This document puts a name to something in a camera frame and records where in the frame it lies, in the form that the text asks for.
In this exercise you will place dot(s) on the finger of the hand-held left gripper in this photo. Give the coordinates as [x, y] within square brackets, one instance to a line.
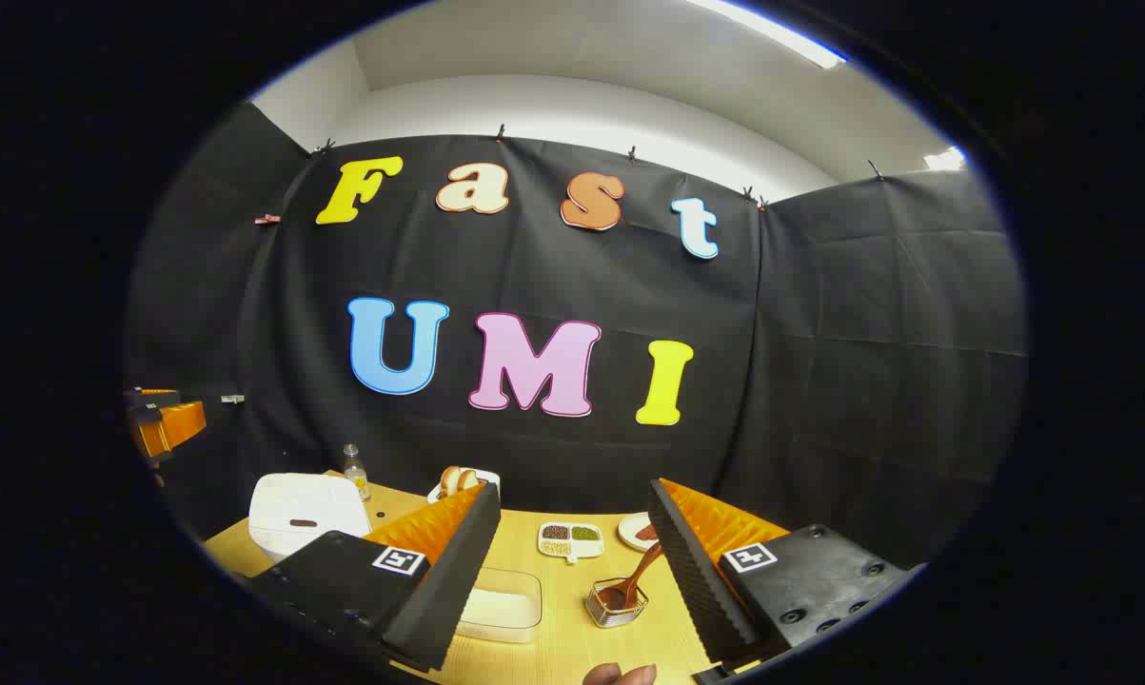
[172, 428]

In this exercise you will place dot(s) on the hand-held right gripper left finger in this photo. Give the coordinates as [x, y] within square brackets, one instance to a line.
[448, 590]

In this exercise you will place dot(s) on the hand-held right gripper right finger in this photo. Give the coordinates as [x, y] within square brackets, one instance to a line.
[696, 580]

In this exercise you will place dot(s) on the white rice heap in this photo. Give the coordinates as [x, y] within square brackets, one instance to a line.
[496, 609]

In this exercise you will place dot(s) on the brown wooden spoon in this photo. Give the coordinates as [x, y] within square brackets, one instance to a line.
[641, 571]

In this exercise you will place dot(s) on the white rice cooker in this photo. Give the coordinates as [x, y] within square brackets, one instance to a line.
[296, 499]

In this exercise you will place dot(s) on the clear plastic box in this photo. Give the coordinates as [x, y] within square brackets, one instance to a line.
[496, 580]

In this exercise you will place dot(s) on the red meat piece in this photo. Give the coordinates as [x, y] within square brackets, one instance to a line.
[646, 533]

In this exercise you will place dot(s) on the round white plate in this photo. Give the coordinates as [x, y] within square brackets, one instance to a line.
[626, 533]

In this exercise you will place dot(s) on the white divided dish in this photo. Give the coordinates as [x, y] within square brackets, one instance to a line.
[591, 550]

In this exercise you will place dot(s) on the bread slice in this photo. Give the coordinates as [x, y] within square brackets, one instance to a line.
[449, 480]
[467, 479]

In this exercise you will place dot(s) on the yellow beans pile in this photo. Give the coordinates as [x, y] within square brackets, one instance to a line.
[555, 549]

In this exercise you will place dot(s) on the white toaster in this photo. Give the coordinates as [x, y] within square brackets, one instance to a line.
[488, 479]

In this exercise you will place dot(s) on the green beans pile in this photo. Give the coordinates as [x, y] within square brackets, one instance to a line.
[585, 534]

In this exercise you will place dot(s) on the brown beans pile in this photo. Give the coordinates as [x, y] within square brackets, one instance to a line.
[555, 532]

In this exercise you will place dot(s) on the small clear bottle yellow label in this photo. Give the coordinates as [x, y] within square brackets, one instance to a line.
[356, 476]

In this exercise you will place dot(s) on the black backdrop cloth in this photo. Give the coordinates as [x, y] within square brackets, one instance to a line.
[819, 381]

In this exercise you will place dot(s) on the ceiling light strip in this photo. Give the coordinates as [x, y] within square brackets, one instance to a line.
[945, 160]

